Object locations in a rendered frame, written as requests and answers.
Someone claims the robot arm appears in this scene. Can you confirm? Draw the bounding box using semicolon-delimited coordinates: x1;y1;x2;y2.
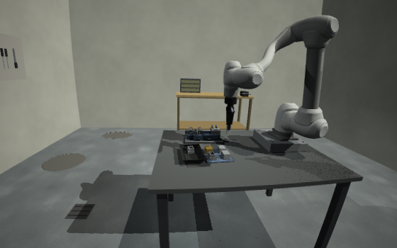
223;15;339;141

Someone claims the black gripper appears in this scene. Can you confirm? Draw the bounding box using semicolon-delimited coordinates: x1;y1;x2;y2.
225;98;237;135

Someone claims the yellow rectangular block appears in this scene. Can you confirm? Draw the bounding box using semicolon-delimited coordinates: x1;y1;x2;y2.
204;146;213;154

